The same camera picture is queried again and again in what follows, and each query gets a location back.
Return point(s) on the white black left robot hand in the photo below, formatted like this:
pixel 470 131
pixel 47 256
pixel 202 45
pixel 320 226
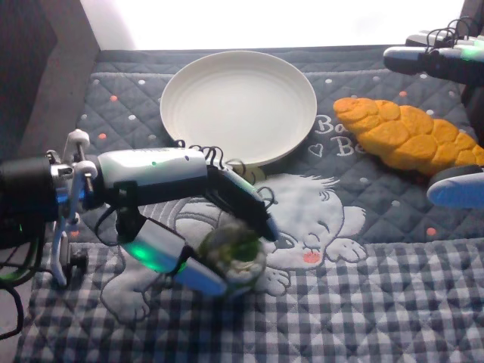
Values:
pixel 151 170

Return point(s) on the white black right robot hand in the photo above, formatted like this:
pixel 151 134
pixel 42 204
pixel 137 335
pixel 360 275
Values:
pixel 404 58

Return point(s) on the orange braided toy bread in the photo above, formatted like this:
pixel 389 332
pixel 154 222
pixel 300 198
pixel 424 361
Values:
pixel 408 132

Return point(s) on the green white toy cake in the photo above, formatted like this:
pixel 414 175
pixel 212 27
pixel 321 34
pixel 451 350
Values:
pixel 234 249

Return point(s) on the white round plate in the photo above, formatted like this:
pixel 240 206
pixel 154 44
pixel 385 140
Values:
pixel 234 102

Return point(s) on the grey quilt with bear print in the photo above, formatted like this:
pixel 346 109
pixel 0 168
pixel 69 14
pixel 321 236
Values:
pixel 340 302

